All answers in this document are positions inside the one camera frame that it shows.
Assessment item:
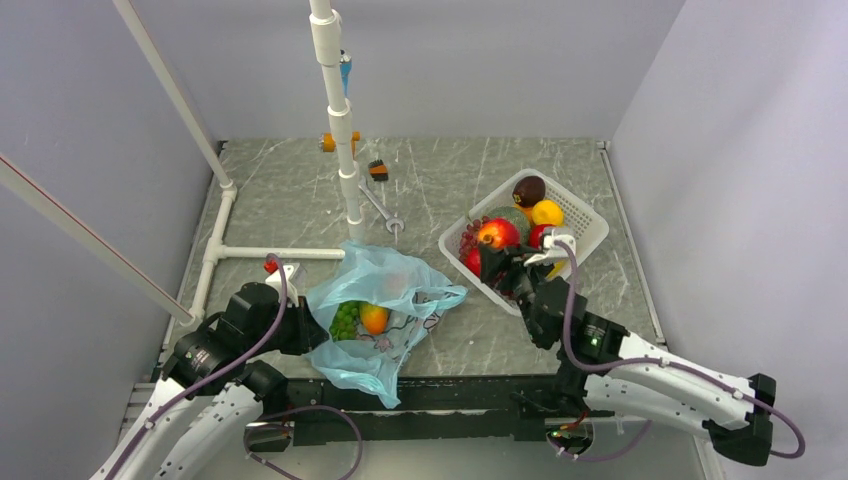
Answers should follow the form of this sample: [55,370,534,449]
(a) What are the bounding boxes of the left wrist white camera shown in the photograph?
[263,260,306,306]

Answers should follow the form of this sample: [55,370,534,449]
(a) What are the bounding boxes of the silver wrench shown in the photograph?
[359,179,405,235]

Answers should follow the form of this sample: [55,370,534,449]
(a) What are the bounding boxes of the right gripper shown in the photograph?
[480,241,556,343]

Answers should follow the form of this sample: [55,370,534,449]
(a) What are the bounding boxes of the yellow fake banana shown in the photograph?
[546,260,569,280]

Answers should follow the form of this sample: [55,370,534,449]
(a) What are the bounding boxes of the dark brown fake fruit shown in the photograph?
[512,175,547,208]

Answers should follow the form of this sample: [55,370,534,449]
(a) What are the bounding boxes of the light red fake grapes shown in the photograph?
[458,216,489,262]

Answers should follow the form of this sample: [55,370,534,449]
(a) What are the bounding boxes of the red fake pomegranate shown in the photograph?
[527,224,554,249]

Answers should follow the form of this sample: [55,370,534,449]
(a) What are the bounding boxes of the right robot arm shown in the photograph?
[479,241,777,467]

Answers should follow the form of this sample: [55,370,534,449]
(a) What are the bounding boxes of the green fake melon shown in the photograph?
[486,206,532,243]

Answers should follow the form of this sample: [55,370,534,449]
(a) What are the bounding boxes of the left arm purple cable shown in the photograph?
[102,252,364,480]

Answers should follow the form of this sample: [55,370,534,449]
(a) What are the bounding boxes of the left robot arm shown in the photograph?
[93,283,329,479]

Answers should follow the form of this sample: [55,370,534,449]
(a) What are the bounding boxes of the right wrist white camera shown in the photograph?
[523,226,577,267]

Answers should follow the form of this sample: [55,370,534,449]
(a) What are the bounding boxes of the orange black small brush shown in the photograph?
[368,159,389,183]

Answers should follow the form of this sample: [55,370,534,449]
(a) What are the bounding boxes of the wrist white camera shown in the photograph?
[523,226,577,267]
[263,260,306,306]

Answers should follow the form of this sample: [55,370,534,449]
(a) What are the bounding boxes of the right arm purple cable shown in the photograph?
[547,239,807,464]

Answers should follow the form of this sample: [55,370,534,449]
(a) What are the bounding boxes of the green fake grapes in bag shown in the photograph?
[329,301,360,341]

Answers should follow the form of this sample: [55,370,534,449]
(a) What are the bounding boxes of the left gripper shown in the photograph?
[245,294,330,356]

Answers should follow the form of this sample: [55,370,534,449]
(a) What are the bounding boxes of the white plastic basket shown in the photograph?
[438,168,610,317]

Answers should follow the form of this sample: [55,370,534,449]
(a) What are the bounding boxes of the red yellow fake apple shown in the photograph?
[477,218,522,249]

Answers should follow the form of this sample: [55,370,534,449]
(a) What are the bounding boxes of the blue handled tool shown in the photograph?
[339,50,353,96]

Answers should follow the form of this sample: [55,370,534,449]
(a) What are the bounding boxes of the orange fake fruit in bag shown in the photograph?
[359,302,391,335]

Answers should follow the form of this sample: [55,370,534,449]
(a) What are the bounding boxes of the white pvc pipe frame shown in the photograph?
[1,1,364,326]

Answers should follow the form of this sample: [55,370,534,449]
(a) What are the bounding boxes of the fake orange in basket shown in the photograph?
[513,204,533,222]

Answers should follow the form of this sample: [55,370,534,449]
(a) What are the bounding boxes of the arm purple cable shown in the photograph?
[102,252,364,480]
[547,239,807,464]

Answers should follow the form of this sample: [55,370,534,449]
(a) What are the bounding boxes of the yellow fake lemon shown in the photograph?
[530,199,565,226]

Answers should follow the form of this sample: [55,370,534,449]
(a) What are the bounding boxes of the light blue plastic bag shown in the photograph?
[307,241,468,409]

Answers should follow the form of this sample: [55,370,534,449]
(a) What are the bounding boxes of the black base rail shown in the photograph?
[221,374,617,452]

